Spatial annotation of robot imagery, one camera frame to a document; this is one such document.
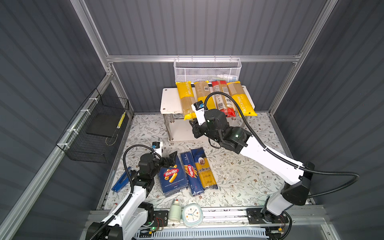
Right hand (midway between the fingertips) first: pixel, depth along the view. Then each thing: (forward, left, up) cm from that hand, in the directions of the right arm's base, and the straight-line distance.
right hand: (192, 121), depth 68 cm
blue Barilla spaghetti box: (-12, +2, -32) cm, 34 cm away
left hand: (-3, +14, -21) cm, 26 cm away
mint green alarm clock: (-32, +1, -32) cm, 46 cm away
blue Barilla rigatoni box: (-16, +12, -29) cm, 35 cm away
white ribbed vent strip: (-39, -28, -37) cm, 61 cm away
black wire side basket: (-3, +51, -6) cm, 51 cm away
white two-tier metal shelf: (+17, +10, -26) cm, 32 cm away
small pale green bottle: (-32, +8, -28) cm, 43 cm away
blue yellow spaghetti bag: (-8, -6, -34) cm, 36 cm away
